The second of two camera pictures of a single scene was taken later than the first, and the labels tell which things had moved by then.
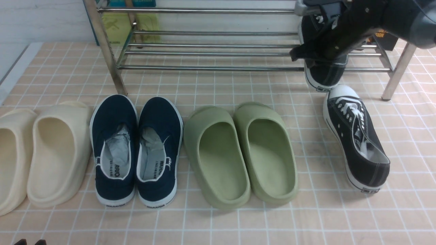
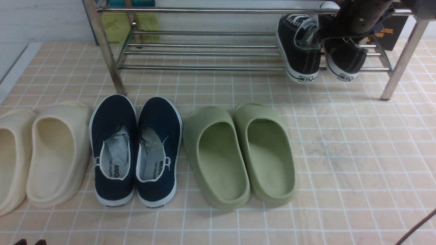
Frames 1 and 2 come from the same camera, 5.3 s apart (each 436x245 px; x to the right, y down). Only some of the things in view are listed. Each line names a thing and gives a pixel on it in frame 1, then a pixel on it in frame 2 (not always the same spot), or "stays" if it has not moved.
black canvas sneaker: (368, 167) to (344, 59)
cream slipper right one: (59, 153) stays
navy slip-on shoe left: (113, 126) stays
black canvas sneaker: (323, 76) to (298, 37)
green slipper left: (214, 140) stays
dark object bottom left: (21, 242) stays
